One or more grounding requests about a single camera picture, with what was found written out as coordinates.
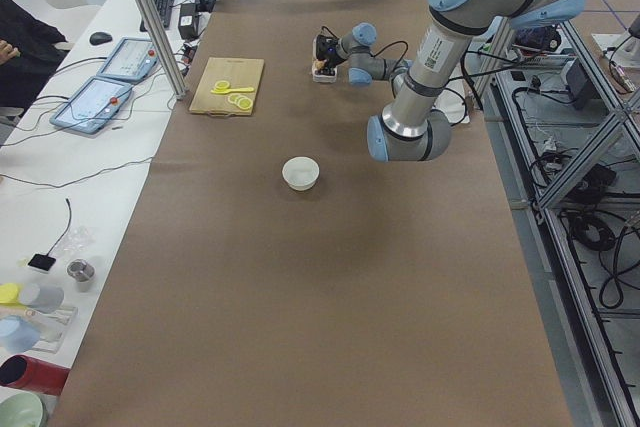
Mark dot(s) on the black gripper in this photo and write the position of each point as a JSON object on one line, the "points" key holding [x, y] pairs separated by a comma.
{"points": [[327, 56]]}

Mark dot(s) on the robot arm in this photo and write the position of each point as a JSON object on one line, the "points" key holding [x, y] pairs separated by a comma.
{"points": [[410, 128]]}

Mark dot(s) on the clear plastic egg box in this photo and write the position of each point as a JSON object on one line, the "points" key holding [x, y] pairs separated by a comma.
{"points": [[317, 77]]}

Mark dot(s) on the yellow plastic knife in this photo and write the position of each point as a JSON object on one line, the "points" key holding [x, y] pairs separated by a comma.
{"points": [[236, 90]]}

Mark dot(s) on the wooden cutting board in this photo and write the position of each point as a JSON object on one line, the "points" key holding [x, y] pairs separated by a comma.
{"points": [[240, 72]]}

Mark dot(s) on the lemon slice lower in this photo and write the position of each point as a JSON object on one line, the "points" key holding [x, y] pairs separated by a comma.
{"points": [[244, 103]]}

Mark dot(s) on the lemon slice upper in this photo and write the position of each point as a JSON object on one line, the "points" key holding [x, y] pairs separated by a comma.
{"points": [[232, 98]]}

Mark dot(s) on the white bowl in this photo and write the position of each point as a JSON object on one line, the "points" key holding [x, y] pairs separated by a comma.
{"points": [[300, 173]]}

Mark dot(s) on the lemon slice by knife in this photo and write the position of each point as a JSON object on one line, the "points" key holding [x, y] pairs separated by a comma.
{"points": [[221, 86]]}

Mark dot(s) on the black power adapter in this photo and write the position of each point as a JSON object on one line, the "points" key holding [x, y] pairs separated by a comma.
{"points": [[188, 23]]}

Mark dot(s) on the black keyboard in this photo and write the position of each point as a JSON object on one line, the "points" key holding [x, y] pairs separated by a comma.
{"points": [[160, 4]]}

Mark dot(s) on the teach pendant far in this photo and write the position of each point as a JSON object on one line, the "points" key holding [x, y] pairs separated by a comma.
{"points": [[131, 61]]}

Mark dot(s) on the teach pendant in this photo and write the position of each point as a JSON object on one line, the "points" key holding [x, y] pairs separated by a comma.
{"points": [[131, 61], [92, 106]]}

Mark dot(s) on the black computer mouse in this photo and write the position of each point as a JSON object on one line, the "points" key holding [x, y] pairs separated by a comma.
{"points": [[100, 38]]}

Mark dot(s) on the teach pendant near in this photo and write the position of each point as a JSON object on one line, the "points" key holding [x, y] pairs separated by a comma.
{"points": [[92, 106]]}

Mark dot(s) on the person in black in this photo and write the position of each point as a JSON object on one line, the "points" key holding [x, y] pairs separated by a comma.
{"points": [[29, 55]]}

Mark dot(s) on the metal cup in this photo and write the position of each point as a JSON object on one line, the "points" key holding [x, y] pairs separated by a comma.
{"points": [[82, 273]]}

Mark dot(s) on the small black square device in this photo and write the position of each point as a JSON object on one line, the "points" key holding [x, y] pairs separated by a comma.
{"points": [[42, 262]]}

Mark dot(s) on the grey cup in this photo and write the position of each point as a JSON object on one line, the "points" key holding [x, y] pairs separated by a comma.
{"points": [[43, 298]]}

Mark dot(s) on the yellow cup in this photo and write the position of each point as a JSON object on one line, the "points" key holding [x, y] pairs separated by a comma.
{"points": [[9, 293]]}

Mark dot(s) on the light blue cup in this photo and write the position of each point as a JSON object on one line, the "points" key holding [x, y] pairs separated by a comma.
{"points": [[18, 335]]}

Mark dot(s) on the red cylinder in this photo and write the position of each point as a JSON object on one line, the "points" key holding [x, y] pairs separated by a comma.
{"points": [[34, 375]]}

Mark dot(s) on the green bowl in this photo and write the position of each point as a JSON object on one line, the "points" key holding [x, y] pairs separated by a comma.
{"points": [[23, 409]]}

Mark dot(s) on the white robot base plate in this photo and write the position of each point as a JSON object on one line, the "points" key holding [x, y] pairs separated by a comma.
{"points": [[453, 104]]}

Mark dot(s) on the aluminium frame post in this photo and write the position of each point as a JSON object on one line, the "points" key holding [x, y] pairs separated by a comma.
{"points": [[161, 42]]}

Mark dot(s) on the aluminium side frame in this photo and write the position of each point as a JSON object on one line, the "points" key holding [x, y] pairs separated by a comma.
{"points": [[567, 139]]}

